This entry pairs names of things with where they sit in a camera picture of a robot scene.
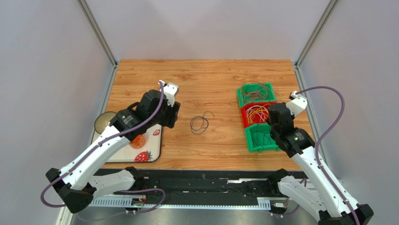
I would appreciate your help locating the green plastic bin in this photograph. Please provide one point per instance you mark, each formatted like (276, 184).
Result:
(251, 92)
(258, 138)

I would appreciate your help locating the right aluminium frame post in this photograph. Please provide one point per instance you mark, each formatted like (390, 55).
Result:
(327, 13)

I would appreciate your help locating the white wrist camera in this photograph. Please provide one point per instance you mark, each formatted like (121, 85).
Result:
(170, 91)
(297, 104)

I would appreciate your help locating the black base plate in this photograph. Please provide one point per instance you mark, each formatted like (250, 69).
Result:
(210, 187)

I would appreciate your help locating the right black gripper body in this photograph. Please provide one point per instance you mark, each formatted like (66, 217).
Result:
(277, 131)

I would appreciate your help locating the red plastic bin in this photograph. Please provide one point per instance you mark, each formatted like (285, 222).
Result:
(255, 113)

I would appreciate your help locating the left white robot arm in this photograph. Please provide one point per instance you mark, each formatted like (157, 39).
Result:
(76, 183)

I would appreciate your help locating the left aluminium frame post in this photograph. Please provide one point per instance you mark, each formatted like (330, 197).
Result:
(97, 31)

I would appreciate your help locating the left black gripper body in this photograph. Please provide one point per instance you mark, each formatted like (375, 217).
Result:
(169, 114)

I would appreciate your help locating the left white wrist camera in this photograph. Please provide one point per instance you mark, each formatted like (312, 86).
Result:
(170, 91)

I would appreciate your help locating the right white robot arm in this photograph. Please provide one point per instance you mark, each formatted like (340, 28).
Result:
(330, 203)

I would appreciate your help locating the orange glass mug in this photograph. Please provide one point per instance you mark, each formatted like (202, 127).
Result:
(138, 142)

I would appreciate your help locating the aluminium frame post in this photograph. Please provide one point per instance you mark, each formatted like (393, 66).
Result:
(97, 31)
(327, 13)

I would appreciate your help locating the grey slotted cable duct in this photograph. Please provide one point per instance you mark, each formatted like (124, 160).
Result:
(128, 202)

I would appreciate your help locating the near green plastic bin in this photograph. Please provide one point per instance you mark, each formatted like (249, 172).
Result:
(258, 138)

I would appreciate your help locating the strawberry pattern tray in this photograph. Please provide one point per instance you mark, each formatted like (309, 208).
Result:
(149, 152)

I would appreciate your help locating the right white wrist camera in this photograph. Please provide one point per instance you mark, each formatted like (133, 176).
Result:
(297, 104)

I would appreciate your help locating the far green plastic bin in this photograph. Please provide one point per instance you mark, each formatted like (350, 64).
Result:
(251, 92)

